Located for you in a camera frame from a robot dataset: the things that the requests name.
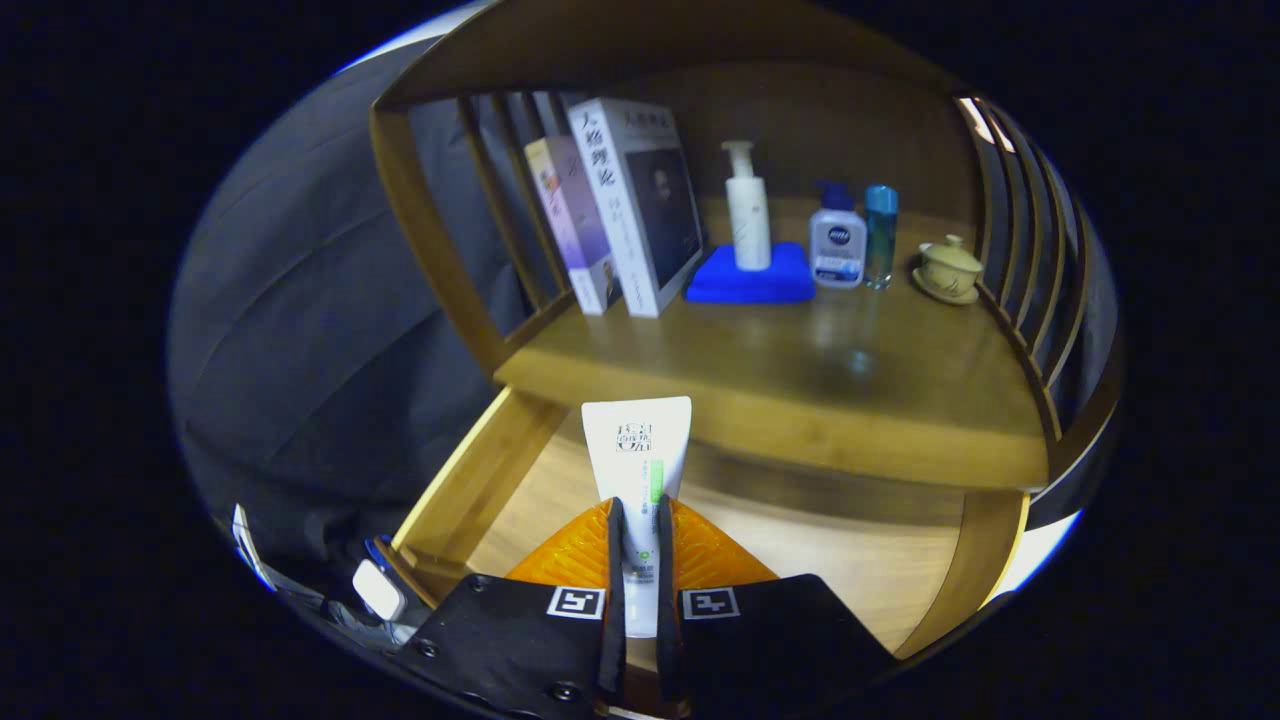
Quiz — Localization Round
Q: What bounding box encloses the white bottle with blue cap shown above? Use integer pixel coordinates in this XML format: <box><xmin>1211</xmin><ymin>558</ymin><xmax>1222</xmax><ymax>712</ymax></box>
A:
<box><xmin>809</xmin><ymin>181</ymin><xmax>868</xmax><ymax>290</ymax></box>

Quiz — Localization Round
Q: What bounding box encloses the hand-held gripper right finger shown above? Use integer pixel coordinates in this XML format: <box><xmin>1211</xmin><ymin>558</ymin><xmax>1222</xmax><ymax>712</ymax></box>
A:
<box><xmin>655</xmin><ymin>495</ymin><xmax>901</xmax><ymax>720</ymax></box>

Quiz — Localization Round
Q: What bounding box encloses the thick white book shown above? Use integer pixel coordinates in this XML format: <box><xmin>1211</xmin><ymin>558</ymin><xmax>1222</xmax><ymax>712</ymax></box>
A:
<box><xmin>567</xmin><ymin>97</ymin><xmax>704</xmax><ymax>319</ymax></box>

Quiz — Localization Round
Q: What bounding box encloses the purple book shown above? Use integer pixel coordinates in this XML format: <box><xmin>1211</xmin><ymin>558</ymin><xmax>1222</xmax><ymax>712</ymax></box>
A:
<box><xmin>524</xmin><ymin>135</ymin><xmax>623</xmax><ymax>317</ymax></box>

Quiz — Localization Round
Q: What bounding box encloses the wooden countertop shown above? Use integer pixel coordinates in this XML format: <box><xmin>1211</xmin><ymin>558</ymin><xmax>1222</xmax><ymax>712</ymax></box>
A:
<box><xmin>493</xmin><ymin>200</ymin><xmax>1051</xmax><ymax>491</ymax></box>

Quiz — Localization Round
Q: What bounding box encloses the blue folded cloth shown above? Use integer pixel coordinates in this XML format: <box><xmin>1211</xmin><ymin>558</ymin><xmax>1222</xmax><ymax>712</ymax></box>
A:
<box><xmin>684</xmin><ymin>241</ymin><xmax>817</xmax><ymax>305</ymax></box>

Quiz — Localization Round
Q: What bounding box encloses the brown wooden drawer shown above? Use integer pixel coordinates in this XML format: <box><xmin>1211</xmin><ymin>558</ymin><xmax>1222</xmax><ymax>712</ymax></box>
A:
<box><xmin>385</xmin><ymin>385</ymin><xmax>1031</xmax><ymax>701</ymax></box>

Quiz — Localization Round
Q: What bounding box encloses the yellow lidded teacup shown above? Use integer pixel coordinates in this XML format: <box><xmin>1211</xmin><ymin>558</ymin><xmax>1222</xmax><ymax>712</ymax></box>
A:
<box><xmin>911</xmin><ymin>235</ymin><xmax>985</xmax><ymax>306</ymax></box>

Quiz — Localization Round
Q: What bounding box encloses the white squeeze tube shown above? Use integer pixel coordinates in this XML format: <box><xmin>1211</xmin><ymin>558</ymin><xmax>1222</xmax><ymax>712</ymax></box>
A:
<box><xmin>581</xmin><ymin>396</ymin><xmax>693</xmax><ymax>639</ymax></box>

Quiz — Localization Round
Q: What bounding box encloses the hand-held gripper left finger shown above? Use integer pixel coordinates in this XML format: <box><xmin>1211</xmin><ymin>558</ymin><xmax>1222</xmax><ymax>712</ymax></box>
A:
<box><xmin>395</xmin><ymin>497</ymin><xmax>629</xmax><ymax>720</ymax></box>

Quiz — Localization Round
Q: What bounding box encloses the black backdrop cloth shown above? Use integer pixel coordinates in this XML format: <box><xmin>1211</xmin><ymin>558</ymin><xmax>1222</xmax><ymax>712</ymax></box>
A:
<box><xmin>168</xmin><ymin>40</ymin><xmax>1121</xmax><ymax>601</ymax></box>

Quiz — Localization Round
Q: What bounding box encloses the brown wooden cabinet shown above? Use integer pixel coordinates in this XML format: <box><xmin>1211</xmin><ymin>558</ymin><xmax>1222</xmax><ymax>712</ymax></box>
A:
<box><xmin>368</xmin><ymin>0</ymin><xmax>1126</xmax><ymax>521</ymax></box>

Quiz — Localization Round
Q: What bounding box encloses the white pump bottle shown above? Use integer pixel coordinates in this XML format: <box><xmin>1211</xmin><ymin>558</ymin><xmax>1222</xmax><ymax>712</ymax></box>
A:
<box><xmin>722</xmin><ymin>140</ymin><xmax>773</xmax><ymax>272</ymax></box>

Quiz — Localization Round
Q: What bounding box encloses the small white device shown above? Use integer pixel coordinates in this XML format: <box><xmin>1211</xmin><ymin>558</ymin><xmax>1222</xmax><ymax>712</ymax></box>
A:
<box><xmin>352</xmin><ymin>558</ymin><xmax>407</xmax><ymax>622</ymax></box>

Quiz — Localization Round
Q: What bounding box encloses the slim teal bottle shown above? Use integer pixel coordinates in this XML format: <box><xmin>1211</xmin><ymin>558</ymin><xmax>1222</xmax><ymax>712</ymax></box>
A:
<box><xmin>864</xmin><ymin>184</ymin><xmax>899</xmax><ymax>291</ymax></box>

